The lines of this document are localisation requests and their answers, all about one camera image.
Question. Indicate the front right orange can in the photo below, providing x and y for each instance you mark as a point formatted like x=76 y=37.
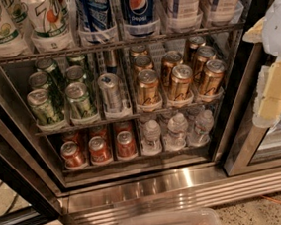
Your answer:
x=126 y=144

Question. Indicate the front middle orange can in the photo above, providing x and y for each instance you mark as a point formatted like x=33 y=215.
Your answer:
x=99 y=152

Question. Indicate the middle right gold can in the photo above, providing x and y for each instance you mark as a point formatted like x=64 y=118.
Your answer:
x=202 y=55

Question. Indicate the front left orange can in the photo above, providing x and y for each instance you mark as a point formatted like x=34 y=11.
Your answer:
x=73 y=157

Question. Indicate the left water bottle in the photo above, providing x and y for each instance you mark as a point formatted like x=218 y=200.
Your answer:
x=151 y=143

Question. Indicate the middle left green can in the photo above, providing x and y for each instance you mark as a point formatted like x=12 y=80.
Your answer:
x=42 y=80

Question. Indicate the right pepsi bottle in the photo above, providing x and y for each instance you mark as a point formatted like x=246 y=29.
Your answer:
x=139 y=16

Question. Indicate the gold can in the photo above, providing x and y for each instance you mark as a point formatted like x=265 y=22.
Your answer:
x=170 y=59
x=212 y=77
x=142 y=63
x=181 y=78
x=138 y=50
x=202 y=55
x=191 y=45
x=147 y=84

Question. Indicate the back left gold can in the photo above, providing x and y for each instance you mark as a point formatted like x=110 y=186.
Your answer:
x=138 y=50

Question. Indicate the back slim blue can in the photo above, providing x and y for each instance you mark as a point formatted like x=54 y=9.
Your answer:
x=110 y=61

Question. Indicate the middle wire shelf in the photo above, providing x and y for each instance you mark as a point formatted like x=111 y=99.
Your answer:
x=125 y=118

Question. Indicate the pepsi bottle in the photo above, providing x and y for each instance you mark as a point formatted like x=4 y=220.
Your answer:
x=139 y=16
x=97 y=19

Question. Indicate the wire shelf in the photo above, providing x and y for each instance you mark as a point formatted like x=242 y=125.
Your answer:
x=125 y=118
x=122 y=44

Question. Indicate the back left green can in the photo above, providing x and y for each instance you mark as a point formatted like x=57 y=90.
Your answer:
x=50 y=66

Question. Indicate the front right gold can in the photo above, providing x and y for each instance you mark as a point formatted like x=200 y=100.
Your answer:
x=212 y=77

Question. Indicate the green can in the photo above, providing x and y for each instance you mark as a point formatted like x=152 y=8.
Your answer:
x=76 y=74
x=80 y=60
x=50 y=66
x=44 y=108
x=79 y=98
x=42 y=80

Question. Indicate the middle water bottle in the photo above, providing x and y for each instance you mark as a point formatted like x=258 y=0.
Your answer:
x=175 y=139

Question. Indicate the middle left gold can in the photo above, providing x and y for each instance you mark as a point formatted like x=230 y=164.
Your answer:
x=142 y=63

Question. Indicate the silver redbull can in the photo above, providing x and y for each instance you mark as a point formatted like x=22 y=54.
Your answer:
x=111 y=93

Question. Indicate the front left green can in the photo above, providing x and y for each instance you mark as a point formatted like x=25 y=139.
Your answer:
x=44 y=108

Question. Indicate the front left gold can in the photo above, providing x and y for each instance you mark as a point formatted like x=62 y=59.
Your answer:
x=147 y=84

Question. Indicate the left pepsi bottle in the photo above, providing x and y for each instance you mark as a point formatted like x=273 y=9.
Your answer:
x=97 y=19

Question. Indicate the front middle gold can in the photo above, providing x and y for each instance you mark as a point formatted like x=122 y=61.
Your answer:
x=181 y=78

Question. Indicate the right water bottle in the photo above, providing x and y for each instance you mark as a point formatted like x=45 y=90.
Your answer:
x=203 y=124

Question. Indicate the orange can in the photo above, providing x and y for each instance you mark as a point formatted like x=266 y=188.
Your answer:
x=73 y=157
x=126 y=144
x=99 y=152

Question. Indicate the water bottle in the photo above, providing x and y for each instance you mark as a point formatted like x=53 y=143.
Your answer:
x=151 y=143
x=175 y=139
x=203 y=124

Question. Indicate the back right gold can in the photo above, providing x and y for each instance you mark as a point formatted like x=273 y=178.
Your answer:
x=191 y=45

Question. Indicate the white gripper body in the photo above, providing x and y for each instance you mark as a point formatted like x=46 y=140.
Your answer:
x=278 y=32

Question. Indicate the upper wire shelf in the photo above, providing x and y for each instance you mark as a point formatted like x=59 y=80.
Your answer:
x=122 y=44

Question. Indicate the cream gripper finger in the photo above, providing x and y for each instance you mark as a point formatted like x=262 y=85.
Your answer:
x=254 y=34
x=267 y=106

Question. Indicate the middle centre gold can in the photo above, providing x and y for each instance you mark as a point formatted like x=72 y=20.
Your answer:
x=170 y=59

